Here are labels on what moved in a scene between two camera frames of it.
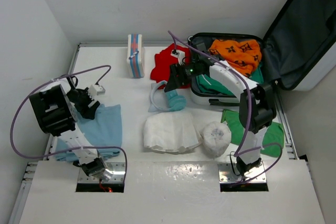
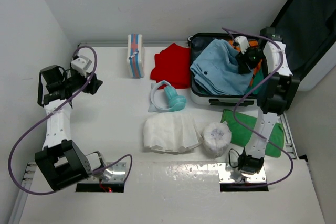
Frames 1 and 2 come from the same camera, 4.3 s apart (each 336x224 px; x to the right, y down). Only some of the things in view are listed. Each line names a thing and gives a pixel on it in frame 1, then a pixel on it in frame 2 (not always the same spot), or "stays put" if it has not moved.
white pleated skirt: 173,132 stays put
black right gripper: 175,82 to 243,59
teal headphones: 176,102 stays put
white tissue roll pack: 216,136 stays put
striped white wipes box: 134,55 stays put
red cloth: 164,61 stays put
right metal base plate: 227,175 stays put
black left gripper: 90,113 to 93,86
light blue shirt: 104,130 to 216,70
